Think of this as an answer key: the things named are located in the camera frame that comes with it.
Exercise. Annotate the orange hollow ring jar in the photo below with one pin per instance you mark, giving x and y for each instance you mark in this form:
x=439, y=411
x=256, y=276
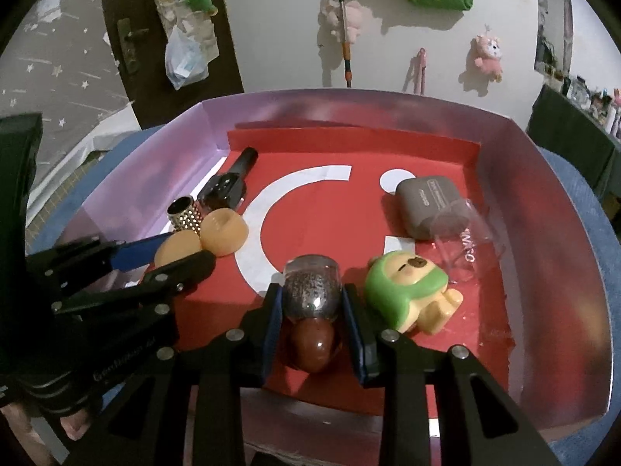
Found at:
x=223, y=232

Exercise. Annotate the person's left hand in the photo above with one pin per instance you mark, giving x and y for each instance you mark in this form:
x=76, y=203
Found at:
x=44, y=440

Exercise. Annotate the dark green covered table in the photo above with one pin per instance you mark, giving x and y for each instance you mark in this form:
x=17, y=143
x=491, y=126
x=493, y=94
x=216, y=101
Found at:
x=557, y=125

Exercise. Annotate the orange handled mop stick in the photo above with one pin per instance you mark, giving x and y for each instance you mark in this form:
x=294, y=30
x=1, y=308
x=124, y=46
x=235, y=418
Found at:
x=347, y=56

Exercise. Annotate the blue textured cushion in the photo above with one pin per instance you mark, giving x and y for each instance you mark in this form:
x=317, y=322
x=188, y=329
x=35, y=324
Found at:
x=513, y=154

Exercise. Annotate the green bear figurine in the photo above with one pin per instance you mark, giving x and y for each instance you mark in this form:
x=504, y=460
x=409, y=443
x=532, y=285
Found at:
x=409, y=291

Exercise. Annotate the pink hanger on wall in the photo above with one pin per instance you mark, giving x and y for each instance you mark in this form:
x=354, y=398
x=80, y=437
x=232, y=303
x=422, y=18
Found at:
x=417, y=73

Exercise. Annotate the silver studded cylinder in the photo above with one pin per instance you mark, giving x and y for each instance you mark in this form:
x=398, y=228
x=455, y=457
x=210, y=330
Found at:
x=184, y=213

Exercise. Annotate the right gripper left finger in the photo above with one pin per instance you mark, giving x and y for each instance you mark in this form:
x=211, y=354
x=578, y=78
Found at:
x=261, y=328

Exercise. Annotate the grey eye shadow case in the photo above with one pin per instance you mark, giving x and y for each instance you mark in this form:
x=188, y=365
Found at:
x=421, y=199

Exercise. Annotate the orange round lid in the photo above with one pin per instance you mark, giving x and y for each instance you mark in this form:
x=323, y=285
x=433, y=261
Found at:
x=179, y=245

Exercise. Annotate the purple cardboard tray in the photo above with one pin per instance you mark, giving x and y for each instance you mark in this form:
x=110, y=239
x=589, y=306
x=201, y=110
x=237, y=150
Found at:
x=327, y=158

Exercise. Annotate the light pink plush toy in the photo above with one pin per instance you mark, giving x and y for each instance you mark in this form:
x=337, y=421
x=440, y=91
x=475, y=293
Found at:
x=350, y=25

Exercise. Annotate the white plastic bag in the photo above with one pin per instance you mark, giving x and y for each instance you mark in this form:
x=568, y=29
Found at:
x=184, y=61

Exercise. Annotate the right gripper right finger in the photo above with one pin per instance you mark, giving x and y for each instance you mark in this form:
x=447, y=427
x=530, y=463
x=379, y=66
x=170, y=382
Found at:
x=372, y=345

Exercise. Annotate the dark wooden door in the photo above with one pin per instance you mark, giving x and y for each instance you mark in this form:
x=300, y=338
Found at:
x=139, y=31

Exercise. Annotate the black star nail polish bottle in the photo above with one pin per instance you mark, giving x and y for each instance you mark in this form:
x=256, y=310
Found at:
x=227, y=190

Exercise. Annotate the clear plastic cup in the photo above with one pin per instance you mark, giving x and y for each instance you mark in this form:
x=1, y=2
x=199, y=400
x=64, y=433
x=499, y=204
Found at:
x=468, y=246

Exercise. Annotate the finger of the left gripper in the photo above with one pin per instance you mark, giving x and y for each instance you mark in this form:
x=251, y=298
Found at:
x=94, y=252
x=158, y=286

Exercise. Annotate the glitter bottle with brown cap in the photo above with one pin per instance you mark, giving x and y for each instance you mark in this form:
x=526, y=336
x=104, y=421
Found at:
x=311, y=298

